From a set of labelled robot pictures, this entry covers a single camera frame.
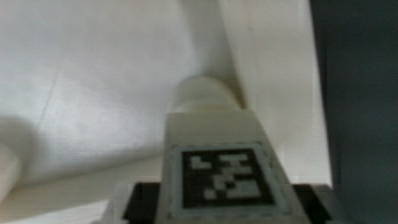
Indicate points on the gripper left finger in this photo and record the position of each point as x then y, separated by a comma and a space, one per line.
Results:
141, 208

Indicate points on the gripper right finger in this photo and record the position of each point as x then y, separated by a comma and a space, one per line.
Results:
320, 204

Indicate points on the white table leg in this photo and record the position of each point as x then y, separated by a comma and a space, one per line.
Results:
224, 184

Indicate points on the white square tabletop part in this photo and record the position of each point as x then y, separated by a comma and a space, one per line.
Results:
96, 54

